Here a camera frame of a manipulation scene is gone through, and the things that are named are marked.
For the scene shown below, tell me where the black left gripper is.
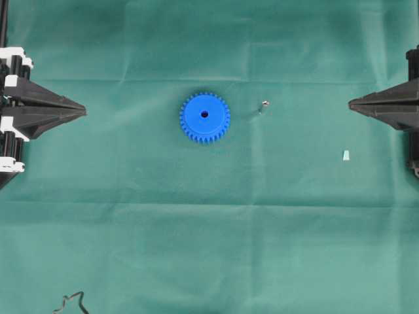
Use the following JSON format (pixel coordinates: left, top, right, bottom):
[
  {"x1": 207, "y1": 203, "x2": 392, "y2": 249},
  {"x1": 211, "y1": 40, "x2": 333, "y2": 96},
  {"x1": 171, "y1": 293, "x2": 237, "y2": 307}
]
[{"x1": 1, "y1": 46, "x2": 86, "y2": 188}]

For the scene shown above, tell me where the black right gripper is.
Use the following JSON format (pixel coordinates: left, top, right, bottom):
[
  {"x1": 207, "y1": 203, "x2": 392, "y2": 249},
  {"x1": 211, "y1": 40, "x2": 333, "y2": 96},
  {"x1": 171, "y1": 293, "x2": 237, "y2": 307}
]
[{"x1": 348, "y1": 45, "x2": 419, "y2": 179}]

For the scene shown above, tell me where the blue plastic gear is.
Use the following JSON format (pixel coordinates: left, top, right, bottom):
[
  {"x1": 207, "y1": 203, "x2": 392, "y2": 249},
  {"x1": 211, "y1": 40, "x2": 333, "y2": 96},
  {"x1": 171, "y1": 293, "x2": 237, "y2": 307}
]
[{"x1": 179, "y1": 92, "x2": 231, "y2": 144}]

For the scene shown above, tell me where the small metal shaft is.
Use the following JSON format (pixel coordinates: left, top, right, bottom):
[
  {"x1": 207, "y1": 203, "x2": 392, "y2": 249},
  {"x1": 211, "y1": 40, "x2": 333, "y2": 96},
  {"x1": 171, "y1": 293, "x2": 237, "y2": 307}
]
[{"x1": 258, "y1": 100, "x2": 270, "y2": 115}]

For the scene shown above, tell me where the small pale green scrap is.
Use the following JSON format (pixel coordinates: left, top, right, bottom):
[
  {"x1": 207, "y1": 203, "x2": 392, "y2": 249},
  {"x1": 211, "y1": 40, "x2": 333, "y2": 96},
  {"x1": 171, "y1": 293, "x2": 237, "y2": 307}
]
[{"x1": 342, "y1": 150, "x2": 350, "y2": 162}]

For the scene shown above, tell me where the thin black cable loop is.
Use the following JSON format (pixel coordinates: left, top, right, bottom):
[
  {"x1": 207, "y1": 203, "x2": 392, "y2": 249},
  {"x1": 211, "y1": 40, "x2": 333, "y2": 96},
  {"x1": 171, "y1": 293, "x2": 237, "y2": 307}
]
[{"x1": 52, "y1": 290, "x2": 90, "y2": 314}]

